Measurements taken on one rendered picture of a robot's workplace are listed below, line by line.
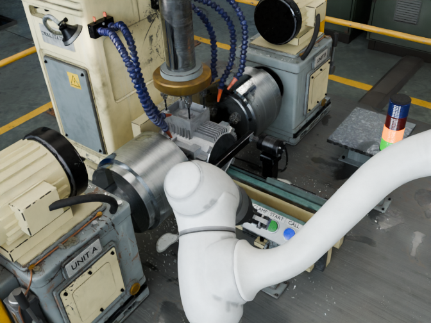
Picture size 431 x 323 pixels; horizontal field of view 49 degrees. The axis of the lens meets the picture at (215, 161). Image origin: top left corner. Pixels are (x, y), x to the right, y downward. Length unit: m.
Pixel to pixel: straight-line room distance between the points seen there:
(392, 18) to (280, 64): 2.81
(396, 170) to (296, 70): 1.06
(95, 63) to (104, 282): 0.64
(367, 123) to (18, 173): 1.32
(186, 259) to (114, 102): 0.85
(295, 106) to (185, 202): 1.13
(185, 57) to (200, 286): 0.80
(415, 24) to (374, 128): 2.64
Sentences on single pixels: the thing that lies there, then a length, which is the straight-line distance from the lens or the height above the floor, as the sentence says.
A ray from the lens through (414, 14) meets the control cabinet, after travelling 4.47.
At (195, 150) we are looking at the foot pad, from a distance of 1.49.
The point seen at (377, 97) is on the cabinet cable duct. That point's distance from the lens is 3.90.
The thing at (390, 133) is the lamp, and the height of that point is 1.11.
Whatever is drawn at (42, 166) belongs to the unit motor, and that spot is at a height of 1.33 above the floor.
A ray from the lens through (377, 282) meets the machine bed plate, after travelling 1.52.
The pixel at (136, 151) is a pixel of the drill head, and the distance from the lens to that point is 1.36.
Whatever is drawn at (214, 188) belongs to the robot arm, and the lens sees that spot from 0.81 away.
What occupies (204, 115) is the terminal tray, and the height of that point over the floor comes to 1.13.
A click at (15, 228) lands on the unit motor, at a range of 1.09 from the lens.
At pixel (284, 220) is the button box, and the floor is 1.08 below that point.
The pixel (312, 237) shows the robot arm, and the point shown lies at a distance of 0.77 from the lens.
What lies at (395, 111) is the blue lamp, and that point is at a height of 1.19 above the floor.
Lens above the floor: 1.96
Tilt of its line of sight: 38 degrees down
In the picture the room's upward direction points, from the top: 3 degrees counter-clockwise
